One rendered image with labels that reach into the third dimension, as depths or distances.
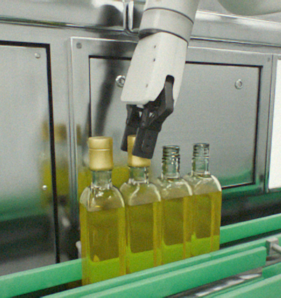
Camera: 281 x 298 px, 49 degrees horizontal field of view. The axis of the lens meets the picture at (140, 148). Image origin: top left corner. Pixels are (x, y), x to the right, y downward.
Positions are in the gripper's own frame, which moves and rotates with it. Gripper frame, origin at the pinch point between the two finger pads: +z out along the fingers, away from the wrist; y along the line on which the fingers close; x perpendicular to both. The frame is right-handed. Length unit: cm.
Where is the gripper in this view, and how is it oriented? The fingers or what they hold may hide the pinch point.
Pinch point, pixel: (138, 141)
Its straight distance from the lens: 46.0
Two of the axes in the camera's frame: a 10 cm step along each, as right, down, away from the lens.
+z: -2.4, 9.7, 0.5
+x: 8.8, 1.9, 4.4
